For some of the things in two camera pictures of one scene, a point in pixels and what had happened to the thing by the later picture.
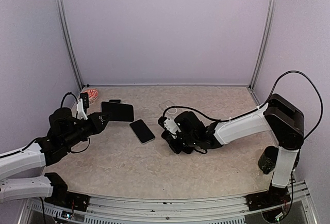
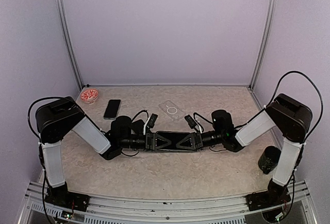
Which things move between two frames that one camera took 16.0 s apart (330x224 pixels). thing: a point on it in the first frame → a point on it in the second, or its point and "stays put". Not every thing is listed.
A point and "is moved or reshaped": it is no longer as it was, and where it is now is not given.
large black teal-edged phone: [118, 111] is moved or reshaped
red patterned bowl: [93, 94] stays put
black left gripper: [97, 125] → [151, 141]
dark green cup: [268, 159] stays put
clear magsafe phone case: [170, 111] stays put
